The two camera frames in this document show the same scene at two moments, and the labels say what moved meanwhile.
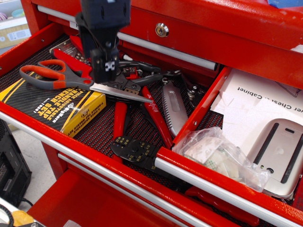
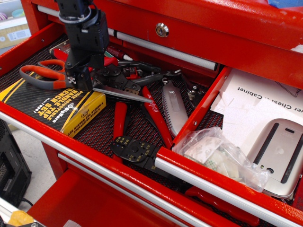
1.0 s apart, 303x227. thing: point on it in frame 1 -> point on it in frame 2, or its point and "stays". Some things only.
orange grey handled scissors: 52,74 stays
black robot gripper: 99,21 -> 87,41
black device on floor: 14,171 stays
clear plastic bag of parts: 209,146 stays
